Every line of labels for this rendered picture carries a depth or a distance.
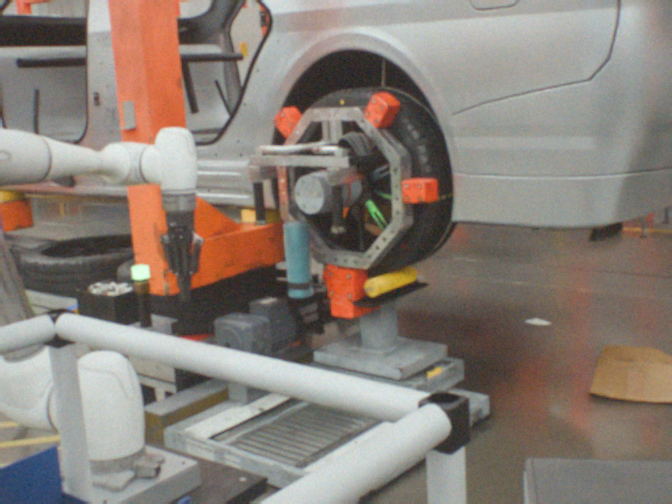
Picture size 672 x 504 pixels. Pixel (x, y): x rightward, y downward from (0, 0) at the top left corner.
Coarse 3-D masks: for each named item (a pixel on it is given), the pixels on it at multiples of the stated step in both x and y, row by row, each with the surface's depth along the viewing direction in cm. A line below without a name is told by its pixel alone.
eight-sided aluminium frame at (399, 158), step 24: (312, 120) 292; (360, 120) 279; (288, 144) 301; (384, 144) 275; (288, 168) 306; (408, 168) 276; (288, 192) 307; (288, 216) 308; (408, 216) 278; (312, 240) 304; (384, 240) 283; (336, 264) 298; (360, 264) 290
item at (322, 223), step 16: (320, 128) 302; (352, 128) 295; (368, 176) 300; (384, 176) 291; (368, 192) 301; (384, 192) 292; (368, 208) 297; (320, 224) 314; (352, 224) 325; (384, 224) 296; (336, 240) 311; (352, 240) 314; (368, 240) 317
